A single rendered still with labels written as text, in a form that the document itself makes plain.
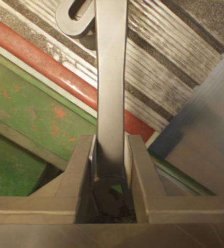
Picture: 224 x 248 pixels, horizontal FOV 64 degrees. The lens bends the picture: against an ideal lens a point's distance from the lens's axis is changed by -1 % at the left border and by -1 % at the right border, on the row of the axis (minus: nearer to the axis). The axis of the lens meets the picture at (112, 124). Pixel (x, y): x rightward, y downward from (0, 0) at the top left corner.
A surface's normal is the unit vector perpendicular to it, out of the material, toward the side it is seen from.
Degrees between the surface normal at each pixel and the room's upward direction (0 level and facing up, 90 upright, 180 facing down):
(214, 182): 61
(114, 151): 0
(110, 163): 0
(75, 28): 0
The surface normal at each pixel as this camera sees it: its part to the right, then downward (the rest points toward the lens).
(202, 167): -0.71, -0.33
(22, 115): 0.01, 0.30
